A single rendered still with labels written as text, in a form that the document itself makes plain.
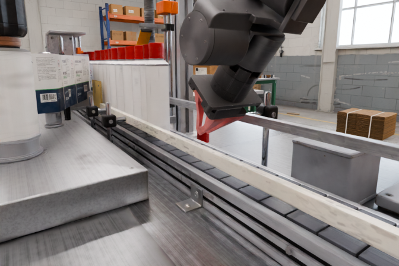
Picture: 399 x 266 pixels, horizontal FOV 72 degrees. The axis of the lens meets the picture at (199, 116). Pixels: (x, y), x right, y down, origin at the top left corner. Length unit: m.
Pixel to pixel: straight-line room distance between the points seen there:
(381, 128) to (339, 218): 4.23
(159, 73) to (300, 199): 0.40
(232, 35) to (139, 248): 0.26
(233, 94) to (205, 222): 0.18
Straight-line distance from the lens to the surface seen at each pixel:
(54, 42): 1.08
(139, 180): 0.44
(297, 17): 0.32
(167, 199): 0.46
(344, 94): 6.44
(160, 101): 0.61
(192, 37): 0.31
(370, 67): 6.22
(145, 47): 0.66
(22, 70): 0.55
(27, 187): 0.45
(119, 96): 0.80
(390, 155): 0.34
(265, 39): 0.34
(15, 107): 0.54
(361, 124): 4.58
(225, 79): 0.37
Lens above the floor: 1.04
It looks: 11 degrees down
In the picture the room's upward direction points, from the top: straight up
